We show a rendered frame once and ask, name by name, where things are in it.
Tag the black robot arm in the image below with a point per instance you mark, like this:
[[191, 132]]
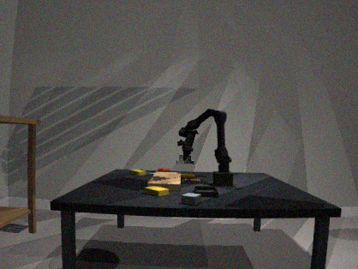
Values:
[[220, 118]]

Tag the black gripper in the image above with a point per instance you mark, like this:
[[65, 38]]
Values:
[[188, 148]]

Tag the yellow rectangular block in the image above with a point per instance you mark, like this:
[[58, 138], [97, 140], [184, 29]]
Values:
[[138, 172], [157, 191]]

